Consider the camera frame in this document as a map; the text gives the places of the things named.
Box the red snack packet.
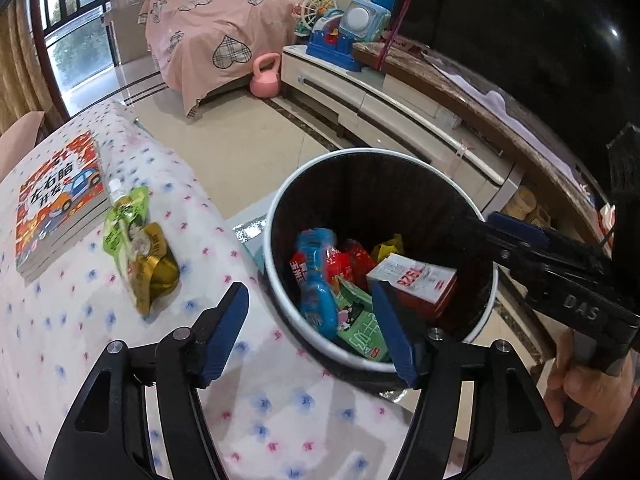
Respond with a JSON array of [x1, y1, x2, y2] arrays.
[[289, 252, 307, 292]]

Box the toy ferris wheel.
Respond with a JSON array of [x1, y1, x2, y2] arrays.
[[293, 0, 337, 37]]

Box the colourful car picture book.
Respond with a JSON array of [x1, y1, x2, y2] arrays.
[[13, 130, 109, 282]]

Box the green milk carton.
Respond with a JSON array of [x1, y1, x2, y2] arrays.
[[336, 279, 392, 363]]

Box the white round bin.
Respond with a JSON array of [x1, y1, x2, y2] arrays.
[[263, 147, 500, 374]]

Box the person's right hand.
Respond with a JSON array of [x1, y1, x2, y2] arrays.
[[542, 329, 640, 463]]

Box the green and gold drink pouch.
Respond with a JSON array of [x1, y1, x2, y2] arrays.
[[102, 178, 181, 317]]

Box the pink heart-patterned bed cover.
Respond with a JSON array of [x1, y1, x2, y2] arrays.
[[137, 0, 314, 122]]

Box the yellow snack bag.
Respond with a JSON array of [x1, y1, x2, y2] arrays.
[[372, 233, 406, 262]]

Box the beige sofa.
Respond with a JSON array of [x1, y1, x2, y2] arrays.
[[0, 109, 47, 162]]

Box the red snack bag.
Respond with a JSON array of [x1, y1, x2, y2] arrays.
[[325, 239, 377, 292]]

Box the gold curtains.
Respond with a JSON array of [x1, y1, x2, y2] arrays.
[[0, 2, 67, 137]]

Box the white tv cabinet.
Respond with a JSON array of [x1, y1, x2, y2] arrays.
[[280, 42, 527, 212]]

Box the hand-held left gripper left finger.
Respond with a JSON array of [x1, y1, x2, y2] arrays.
[[44, 282, 250, 480]]

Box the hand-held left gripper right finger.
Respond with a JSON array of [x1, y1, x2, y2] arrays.
[[372, 280, 574, 480]]

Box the pink kettlebell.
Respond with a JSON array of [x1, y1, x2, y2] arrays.
[[249, 53, 284, 99]]

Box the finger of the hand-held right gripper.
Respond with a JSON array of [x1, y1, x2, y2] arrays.
[[487, 212, 562, 253], [446, 215, 532, 273]]

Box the red and white carton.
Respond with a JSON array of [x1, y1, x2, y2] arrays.
[[366, 253, 459, 322]]

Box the black television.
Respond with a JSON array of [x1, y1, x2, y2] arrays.
[[390, 0, 640, 198]]

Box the blue toy machine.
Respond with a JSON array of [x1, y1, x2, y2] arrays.
[[305, 0, 392, 73]]

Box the glass balcony door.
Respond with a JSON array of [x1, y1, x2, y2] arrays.
[[29, 0, 120, 117]]

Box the blue candy wrapper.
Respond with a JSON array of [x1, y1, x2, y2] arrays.
[[294, 228, 339, 339]]

